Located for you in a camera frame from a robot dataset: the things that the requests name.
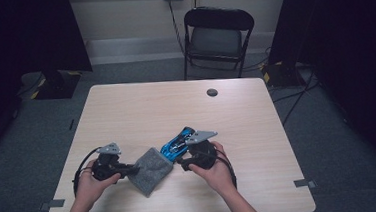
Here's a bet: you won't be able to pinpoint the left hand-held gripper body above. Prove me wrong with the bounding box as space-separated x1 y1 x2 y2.
88 140 129 183

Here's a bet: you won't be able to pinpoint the black floor cables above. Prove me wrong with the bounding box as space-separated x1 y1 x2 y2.
269 66 326 128

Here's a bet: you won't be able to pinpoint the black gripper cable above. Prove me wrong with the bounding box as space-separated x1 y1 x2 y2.
211 147 239 191
70 146 108 212

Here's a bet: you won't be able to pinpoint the person's right hand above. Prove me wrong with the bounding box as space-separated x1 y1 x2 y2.
186 139 237 198

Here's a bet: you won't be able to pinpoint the blue toy car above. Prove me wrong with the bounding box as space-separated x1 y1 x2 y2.
157 125 199 164

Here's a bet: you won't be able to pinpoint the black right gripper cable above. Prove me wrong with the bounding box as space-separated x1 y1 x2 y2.
211 147 239 191

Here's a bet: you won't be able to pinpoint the black curtain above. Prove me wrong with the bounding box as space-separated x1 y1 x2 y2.
0 0 101 167
264 0 376 196

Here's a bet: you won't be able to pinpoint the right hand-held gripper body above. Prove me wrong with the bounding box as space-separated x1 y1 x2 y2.
183 128 221 172

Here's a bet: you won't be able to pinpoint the grey tape strip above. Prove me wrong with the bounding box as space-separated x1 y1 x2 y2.
292 177 318 191
38 198 67 212

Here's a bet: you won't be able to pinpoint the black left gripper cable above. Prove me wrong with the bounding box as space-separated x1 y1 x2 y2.
70 146 108 212

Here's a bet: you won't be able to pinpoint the grey cloth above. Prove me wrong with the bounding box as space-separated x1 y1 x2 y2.
125 145 177 200

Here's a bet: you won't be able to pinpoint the black folding chair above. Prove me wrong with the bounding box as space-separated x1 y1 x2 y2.
178 2 259 83

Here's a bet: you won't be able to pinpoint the black socket power cable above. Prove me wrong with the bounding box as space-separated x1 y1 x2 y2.
167 0 187 56

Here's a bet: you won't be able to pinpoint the person's left hand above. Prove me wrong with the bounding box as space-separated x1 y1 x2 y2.
72 157 124 209

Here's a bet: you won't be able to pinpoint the black stand base yellow tape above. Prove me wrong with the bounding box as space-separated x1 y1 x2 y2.
260 59 308 91

